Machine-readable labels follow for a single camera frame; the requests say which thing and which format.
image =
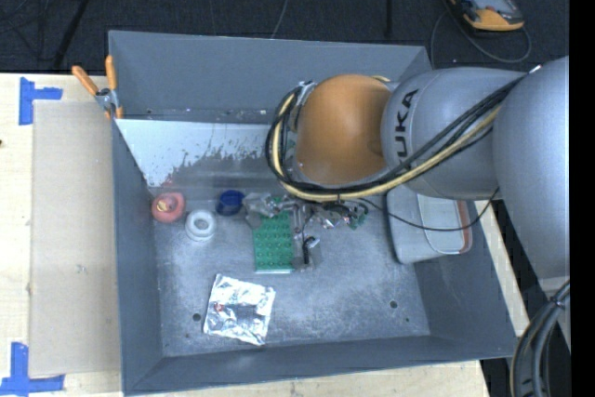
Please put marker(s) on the dark green flat block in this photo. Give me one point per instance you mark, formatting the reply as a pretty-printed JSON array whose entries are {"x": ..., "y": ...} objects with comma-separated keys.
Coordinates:
[{"x": 272, "y": 246}]

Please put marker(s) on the pale brown flat board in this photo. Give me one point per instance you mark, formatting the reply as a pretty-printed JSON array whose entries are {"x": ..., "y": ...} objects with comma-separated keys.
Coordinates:
[{"x": 70, "y": 237}]

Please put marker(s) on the red round toy food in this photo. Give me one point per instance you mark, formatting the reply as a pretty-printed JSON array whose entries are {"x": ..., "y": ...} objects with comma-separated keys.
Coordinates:
[{"x": 167, "y": 207}]

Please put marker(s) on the grey metal bin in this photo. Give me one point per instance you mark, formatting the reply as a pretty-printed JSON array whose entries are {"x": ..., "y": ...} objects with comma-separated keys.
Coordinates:
[{"x": 353, "y": 302}]

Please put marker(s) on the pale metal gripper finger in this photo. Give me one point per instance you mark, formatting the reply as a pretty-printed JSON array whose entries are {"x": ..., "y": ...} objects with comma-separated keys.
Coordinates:
[
  {"x": 296, "y": 228},
  {"x": 316, "y": 258}
]

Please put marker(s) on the silver foil packet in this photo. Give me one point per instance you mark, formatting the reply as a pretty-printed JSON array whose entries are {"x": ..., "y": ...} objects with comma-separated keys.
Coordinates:
[{"x": 239, "y": 309}]

